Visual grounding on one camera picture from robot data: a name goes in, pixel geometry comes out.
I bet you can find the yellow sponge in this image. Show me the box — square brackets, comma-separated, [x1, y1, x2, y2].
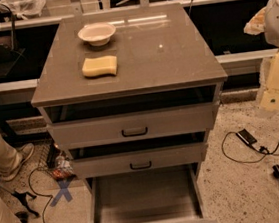
[81, 55, 117, 78]

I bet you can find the top grey drawer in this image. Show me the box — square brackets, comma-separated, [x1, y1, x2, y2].
[48, 103, 219, 149]

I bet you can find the grey drawer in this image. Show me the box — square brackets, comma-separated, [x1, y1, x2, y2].
[88, 165, 217, 223]
[48, 103, 219, 149]
[72, 143, 208, 179]

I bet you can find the middle grey drawer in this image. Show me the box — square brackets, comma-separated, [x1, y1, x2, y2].
[72, 143, 208, 179]

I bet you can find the grey drawer cabinet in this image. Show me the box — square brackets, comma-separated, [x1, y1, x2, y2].
[21, 0, 246, 223]

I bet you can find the bottom grey drawer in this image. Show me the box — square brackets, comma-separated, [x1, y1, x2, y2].
[88, 165, 217, 223]

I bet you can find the black power adapter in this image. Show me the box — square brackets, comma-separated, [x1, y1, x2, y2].
[236, 129, 257, 146]

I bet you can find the white bowl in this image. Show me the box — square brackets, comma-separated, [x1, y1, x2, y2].
[77, 22, 116, 47]

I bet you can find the blue tape cross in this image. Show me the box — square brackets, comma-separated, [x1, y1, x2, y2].
[50, 178, 73, 207]

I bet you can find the beige shoe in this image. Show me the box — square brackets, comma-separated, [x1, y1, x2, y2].
[1, 143, 35, 182]

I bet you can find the black clamp tool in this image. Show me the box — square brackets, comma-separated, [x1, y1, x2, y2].
[11, 190, 40, 223]

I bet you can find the black cable left floor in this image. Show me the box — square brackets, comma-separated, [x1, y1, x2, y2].
[26, 164, 69, 223]

